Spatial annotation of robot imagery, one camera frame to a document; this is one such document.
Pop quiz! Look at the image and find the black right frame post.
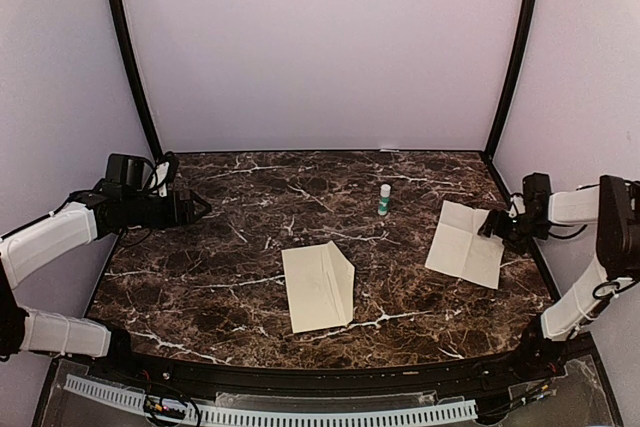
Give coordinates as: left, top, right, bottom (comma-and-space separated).
483, 0, 536, 162

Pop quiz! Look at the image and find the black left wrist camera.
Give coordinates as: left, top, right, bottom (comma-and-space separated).
149, 151, 179, 197

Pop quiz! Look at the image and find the beige paper envelope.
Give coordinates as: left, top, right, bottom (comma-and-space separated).
281, 241, 355, 334

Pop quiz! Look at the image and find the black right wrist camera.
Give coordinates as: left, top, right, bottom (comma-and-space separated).
509, 173, 552, 218

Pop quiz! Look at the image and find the green white glue stick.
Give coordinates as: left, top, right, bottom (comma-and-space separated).
377, 184, 391, 216

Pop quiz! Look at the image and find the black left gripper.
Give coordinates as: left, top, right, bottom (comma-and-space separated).
123, 189, 211, 230

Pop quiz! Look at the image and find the black frame post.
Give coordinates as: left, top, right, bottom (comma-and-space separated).
108, 0, 163, 160
483, 0, 536, 162

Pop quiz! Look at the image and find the white slotted cable duct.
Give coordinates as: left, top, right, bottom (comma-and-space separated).
64, 374, 478, 426

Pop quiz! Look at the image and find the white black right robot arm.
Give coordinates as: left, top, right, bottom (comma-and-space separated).
478, 173, 639, 381

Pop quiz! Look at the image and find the black left frame post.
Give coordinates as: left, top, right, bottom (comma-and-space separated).
108, 0, 163, 160

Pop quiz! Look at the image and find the white spare paper sheet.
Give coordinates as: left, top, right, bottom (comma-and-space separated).
425, 201, 504, 289

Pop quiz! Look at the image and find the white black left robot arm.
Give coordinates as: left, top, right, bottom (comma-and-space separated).
1, 152, 212, 383

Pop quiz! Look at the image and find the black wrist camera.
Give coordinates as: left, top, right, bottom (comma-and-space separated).
509, 173, 552, 218
149, 151, 179, 197

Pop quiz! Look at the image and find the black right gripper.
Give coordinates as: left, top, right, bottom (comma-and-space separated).
478, 209, 550, 255

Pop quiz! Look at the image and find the black front table rail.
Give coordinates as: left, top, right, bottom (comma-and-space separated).
89, 341, 565, 398

